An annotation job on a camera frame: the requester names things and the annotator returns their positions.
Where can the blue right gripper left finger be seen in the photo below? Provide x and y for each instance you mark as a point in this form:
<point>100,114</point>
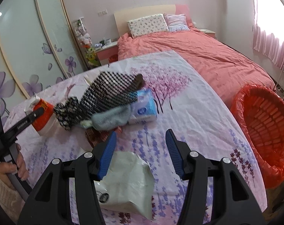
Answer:
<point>105,152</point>

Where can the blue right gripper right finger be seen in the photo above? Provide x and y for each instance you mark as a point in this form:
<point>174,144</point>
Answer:
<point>176,158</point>

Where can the white plastic mailer bag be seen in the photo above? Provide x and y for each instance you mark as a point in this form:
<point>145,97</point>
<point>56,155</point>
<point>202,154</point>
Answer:
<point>128,185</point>

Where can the grey green sock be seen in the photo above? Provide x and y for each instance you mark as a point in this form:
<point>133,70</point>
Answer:
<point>108,120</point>

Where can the blue tissue pack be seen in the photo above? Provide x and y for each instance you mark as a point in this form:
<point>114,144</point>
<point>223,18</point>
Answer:
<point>144,109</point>

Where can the red white paper box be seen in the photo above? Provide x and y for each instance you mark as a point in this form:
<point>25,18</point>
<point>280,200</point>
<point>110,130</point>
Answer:
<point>45,124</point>

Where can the black white patterned cloth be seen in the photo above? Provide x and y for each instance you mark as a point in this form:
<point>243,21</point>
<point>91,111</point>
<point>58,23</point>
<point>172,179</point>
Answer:
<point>108,90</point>

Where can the red checked scrunchie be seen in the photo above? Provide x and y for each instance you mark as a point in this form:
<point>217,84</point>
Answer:
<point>94,137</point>

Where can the person's left hand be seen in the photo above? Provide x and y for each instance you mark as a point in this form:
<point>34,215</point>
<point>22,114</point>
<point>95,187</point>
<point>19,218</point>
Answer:
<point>9,168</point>

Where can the floral purple table cloth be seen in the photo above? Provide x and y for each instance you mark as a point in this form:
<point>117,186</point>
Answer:
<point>194,112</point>

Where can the cream sweater sleeve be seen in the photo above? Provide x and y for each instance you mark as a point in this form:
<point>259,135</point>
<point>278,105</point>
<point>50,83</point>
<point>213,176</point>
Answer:
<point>10,201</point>

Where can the brown hair clip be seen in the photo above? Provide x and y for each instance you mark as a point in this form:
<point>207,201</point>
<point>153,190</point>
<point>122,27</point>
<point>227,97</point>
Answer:
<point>137,83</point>

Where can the crumpled white tissue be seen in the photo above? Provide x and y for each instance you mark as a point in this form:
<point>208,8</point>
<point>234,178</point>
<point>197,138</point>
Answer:
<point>88,80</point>

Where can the salmon pink bed duvet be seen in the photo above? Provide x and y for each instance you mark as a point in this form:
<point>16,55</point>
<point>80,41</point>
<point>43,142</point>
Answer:
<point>222,67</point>

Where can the red lined laundry basket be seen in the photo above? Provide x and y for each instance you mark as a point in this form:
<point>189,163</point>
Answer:
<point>259,111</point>

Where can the sliding glass wardrobe doors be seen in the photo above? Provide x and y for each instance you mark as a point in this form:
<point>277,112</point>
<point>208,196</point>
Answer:
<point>37,50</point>

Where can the pink left nightstand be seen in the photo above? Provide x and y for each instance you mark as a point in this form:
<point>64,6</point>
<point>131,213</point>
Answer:
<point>106,52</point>

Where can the right nightstand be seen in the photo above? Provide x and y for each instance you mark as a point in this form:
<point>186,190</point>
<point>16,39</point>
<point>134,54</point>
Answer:
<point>208,32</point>

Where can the striped pink pillow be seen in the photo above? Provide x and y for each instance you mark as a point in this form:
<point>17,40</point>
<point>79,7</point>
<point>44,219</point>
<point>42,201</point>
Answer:
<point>176,22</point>

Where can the floral white pillow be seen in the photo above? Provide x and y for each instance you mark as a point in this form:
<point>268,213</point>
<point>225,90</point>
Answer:
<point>147,25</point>

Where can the plush toy shelf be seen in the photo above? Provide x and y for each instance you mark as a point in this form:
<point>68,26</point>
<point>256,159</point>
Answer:
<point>85,43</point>

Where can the beige pink headboard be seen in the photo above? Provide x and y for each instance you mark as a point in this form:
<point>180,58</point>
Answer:
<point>121,17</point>

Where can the pink window curtains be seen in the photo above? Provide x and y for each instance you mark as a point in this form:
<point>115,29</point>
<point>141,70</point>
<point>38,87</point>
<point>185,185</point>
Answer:
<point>268,30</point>

